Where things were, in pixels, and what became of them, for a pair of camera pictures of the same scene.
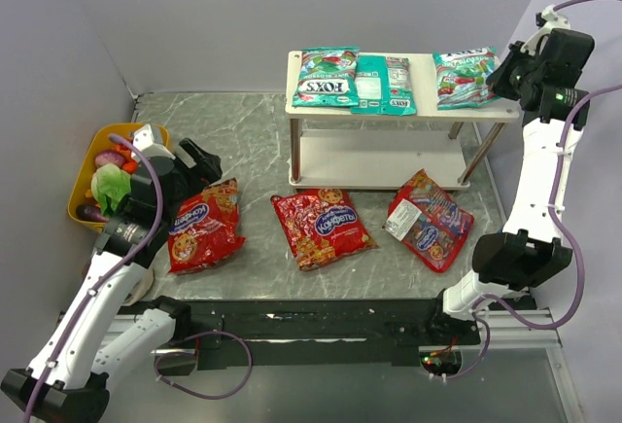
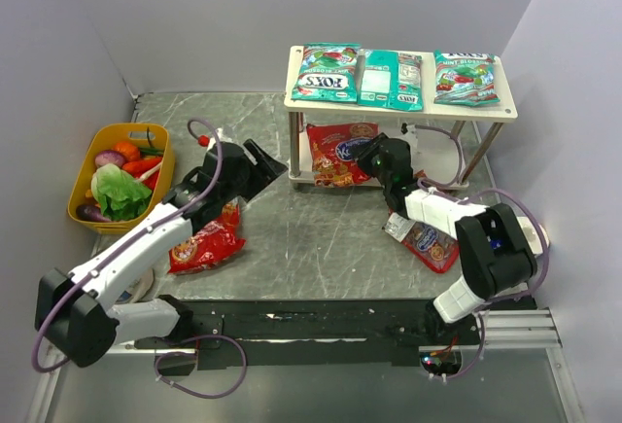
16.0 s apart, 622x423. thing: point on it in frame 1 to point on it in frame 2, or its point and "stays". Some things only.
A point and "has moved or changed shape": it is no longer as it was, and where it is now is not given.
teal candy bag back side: (383, 87) has moved or changed shape
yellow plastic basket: (96, 141) stays
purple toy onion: (110, 157) stays
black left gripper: (192, 166) to (254, 165)
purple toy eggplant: (90, 212) stays
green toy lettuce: (110, 183) stays
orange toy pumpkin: (122, 148) stays
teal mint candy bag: (462, 77) stays
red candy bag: (323, 227) to (331, 146)
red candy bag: (205, 228) stays
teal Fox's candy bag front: (328, 77) stays
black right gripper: (508, 75) to (371, 157)
